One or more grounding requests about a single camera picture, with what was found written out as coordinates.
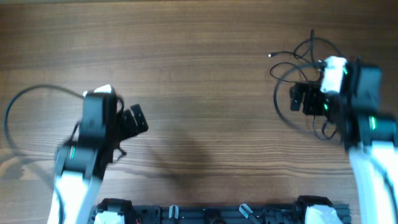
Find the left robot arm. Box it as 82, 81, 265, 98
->
48, 90, 149, 223

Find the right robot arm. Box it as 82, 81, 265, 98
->
290, 56, 397, 223

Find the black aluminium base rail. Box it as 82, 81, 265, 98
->
90, 203, 352, 224

